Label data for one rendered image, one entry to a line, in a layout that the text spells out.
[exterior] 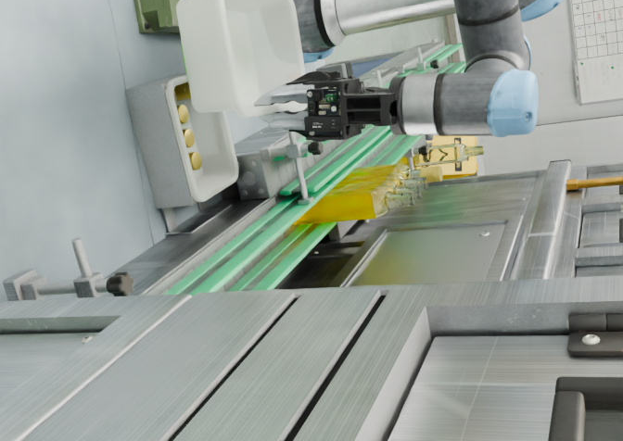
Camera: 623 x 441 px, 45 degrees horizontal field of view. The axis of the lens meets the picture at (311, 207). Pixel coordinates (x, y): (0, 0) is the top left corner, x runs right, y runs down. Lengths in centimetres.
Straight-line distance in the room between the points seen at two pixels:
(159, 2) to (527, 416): 114
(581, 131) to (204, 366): 709
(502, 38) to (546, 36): 639
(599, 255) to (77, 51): 101
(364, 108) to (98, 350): 49
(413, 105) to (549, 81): 652
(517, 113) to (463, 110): 6
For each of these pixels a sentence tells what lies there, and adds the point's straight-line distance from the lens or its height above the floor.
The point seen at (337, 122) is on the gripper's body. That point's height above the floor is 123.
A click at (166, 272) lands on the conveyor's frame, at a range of 119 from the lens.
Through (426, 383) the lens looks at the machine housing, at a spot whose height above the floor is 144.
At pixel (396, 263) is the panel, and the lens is 154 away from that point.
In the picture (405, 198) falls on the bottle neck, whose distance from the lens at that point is 150.
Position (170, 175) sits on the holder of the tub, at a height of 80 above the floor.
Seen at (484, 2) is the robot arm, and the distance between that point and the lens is 93.
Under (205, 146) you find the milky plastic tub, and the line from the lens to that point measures 148.
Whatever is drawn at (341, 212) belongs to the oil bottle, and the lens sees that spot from 153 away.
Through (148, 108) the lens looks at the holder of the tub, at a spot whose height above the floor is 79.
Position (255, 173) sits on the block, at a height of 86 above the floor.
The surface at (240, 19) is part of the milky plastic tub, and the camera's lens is 112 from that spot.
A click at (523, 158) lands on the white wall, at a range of 757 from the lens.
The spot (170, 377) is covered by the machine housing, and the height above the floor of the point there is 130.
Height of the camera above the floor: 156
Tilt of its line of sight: 24 degrees down
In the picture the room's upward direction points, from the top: 85 degrees clockwise
